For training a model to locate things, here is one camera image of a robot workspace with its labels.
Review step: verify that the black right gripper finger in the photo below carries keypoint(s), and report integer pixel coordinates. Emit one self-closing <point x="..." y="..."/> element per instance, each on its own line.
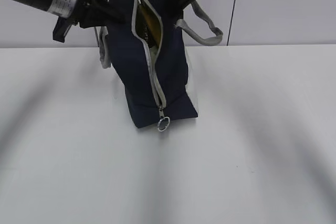
<point x="176" y="7"/>

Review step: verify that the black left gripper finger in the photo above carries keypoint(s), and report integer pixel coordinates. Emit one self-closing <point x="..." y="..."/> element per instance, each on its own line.
<point x="107" y="13"/>
<point x="62" y="28"/>

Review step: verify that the yellow banana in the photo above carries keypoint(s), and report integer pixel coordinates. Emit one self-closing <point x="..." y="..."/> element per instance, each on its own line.
<point x="147" y="26"/>

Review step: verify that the green lidded glass container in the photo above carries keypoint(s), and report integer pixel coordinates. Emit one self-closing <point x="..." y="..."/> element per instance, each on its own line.
<point x="153" y="52"/>

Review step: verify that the navy insulated lunch bag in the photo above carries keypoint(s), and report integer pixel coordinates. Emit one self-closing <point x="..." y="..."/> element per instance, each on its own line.
<point x="160" y="91"/>

